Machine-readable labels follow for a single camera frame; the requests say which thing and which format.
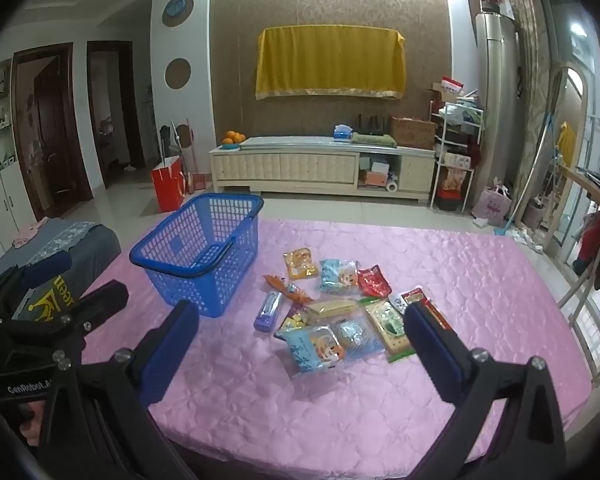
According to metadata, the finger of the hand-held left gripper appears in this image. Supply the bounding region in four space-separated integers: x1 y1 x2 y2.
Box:
1 280 130 347
0 251 74 327

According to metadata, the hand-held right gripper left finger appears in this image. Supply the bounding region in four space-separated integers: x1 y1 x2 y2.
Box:
36 300 201 480

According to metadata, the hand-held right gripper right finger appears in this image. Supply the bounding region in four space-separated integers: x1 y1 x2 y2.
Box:
404 302 569 480

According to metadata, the green label cracker packet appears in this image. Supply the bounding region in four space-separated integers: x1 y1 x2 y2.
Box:
365 300 413 363

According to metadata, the red edged snack packet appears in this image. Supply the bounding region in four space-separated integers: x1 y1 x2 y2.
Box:
390 285 453 332

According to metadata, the blue plastic basket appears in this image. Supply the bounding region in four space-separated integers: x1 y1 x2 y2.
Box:
129 192 265 319

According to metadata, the clear round pastry packet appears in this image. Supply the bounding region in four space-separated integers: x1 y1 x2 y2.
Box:
332 316 376 356

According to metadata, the purple stick candy packet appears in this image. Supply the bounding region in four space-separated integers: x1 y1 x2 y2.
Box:
253 291 284 332

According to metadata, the plain cracker packet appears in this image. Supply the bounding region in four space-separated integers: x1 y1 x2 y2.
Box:
304 299 361 318

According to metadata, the small light blue cartoon packet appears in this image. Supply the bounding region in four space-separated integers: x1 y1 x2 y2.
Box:
320 258 359 294

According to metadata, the large light blue cartoon packet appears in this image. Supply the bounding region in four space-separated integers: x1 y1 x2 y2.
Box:
275 325 348 376

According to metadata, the purple yellow chip packet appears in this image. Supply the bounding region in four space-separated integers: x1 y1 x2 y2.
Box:
280 310 313 333

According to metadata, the long orange biscuit packet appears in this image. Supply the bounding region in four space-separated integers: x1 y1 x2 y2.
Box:
263 274 315 306

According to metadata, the orange yellow snack packet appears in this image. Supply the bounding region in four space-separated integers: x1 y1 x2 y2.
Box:
283 248 320 281

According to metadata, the pink quilted cover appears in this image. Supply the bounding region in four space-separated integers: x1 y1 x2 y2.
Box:
80 217 600 466

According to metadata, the white cupboard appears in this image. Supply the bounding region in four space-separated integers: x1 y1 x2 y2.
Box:
0 160 36 256

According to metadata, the red paper bag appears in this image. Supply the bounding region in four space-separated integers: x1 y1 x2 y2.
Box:
151 156 186 213

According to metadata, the dark wooden door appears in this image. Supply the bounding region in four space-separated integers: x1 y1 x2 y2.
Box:
11 42 95 218

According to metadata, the pink gift bag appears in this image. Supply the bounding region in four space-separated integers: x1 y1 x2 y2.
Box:
472 185 512 227

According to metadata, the wooden folding rack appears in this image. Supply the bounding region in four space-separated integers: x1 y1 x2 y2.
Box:
555 165 600 386

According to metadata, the white metal rack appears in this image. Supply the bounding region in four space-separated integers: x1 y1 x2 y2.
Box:
428 95 485 211

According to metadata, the cream tv cabinet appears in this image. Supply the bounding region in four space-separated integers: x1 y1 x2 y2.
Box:
208 135 438 206

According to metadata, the green folded mat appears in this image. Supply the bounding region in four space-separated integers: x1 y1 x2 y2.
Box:
351 132 397 148

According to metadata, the brown cardboard box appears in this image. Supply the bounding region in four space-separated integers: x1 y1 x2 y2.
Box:
390 116 437 150

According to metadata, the black router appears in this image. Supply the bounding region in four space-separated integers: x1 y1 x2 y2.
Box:
356 114 386 136

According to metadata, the silver standing air conditioner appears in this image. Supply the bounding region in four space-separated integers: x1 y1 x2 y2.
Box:
475 10 521 191

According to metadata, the yellow hanging cloth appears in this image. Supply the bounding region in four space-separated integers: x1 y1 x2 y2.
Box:
255 27 407 102

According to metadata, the patterned curtain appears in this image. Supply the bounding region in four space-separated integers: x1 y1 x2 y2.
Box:
502 0 552 201

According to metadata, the round brown wall disc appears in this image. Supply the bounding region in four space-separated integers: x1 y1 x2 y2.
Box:
165 58 193 88

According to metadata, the round blue wall plate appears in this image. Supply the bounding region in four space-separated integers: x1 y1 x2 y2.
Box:
161 0 195 28

